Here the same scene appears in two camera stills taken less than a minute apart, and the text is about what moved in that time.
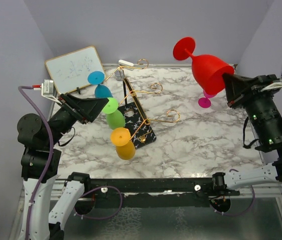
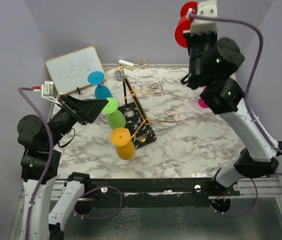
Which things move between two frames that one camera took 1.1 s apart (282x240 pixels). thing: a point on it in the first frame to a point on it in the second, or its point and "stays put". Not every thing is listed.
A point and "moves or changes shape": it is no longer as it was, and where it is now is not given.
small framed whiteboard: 71,71 stays put
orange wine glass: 120,137 stays put
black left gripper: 84,109 stays put
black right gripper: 236,86 to 210,37
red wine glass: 207,70 moves or changes shape
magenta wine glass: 205,102 stays put
